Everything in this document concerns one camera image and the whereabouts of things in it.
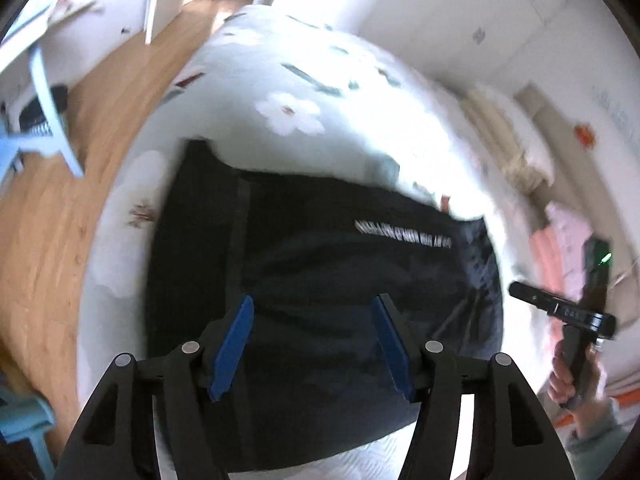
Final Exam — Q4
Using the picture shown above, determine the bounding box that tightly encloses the pink patterned pillow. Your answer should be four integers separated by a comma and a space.
544, 202, 592, 273

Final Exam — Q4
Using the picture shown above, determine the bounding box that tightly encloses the light blue stool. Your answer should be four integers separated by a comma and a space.
1, 387, 56, 479

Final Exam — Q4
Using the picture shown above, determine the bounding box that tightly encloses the person's right hand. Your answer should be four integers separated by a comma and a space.
548, 340, 606, 413

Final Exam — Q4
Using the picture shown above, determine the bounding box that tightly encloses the pink folded quilt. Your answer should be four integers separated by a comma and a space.
528, 226, 572, 351

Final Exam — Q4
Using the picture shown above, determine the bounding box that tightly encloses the black jacket with grey piping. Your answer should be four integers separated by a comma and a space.
144, 140, 503, 472

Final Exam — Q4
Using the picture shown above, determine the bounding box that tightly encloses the red wall decoration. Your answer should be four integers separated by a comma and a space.
574, 122, 597, 150

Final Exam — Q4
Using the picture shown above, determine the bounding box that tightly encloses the beige headboard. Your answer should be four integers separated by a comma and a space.
515, 84, 639, 282

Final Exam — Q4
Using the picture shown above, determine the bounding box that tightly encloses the beige folded quilt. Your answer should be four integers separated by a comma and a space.
460, 89, 542, 195

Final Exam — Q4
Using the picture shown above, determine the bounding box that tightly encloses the light blue chair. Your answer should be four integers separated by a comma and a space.
1, 42, 85, 181

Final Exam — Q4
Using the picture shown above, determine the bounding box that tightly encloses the floral bed sheet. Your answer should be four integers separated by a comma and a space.
78, 6, 544, 479

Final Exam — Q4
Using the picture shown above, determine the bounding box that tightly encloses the white wardrobe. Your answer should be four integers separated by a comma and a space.
269, 0, 601, 106

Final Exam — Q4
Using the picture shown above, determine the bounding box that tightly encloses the grey right sleeve forearm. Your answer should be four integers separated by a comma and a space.
565, 398, 629, 480

